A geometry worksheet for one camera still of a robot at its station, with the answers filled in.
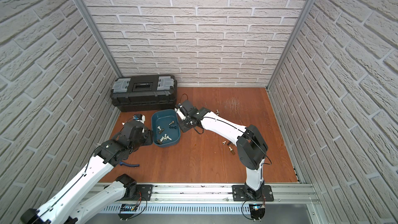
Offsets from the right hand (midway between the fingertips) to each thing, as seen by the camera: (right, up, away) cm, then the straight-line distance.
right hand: (186, 123), depth 86 cm
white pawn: (-18, -4, +9) cm, 21 cm away
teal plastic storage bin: (-14, -5, +12) cm, 19 cm away
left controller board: (-26, -39, -15) cm, 49 cm away
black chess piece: (-8, -4, +11) cm, 14 cm away
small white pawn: (+22, -12, +4) cm, 25 cm away
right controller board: (+35, -39, -15) cm, 55 cm away
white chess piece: (-14, -10, +6) cm, 18 cm away
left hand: (-16, -2, -10) cm, 19 cm away
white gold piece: (-16, -11, +4) cm, 20 cm away
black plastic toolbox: (-27, +18, +6) cm, 33 cm away
